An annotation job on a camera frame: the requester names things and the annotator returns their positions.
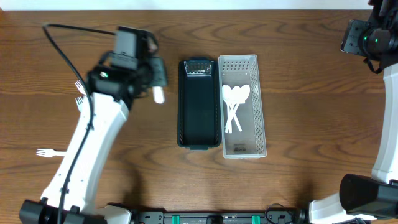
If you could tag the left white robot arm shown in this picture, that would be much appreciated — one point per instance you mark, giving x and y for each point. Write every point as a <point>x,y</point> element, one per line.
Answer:
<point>70,196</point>

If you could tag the dark green plastic basket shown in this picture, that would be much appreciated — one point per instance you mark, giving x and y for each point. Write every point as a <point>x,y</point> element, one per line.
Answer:
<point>199,125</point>

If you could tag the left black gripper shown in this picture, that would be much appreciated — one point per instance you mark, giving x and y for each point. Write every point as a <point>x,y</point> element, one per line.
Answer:
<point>158,73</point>

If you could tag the white plastic spoon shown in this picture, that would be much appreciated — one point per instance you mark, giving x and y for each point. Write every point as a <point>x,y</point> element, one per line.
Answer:
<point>226,91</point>
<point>158,94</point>
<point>244,93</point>
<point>235,101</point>

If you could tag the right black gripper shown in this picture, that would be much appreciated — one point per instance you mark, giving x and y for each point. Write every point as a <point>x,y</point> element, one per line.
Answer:
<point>351,37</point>

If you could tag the white plastic fork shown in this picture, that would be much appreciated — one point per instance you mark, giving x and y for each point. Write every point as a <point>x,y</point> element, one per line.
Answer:
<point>80,87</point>
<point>79,103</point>
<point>43,152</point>

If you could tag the clear white plastic basket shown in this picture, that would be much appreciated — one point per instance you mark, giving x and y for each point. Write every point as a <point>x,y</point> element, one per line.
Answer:
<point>250,143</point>

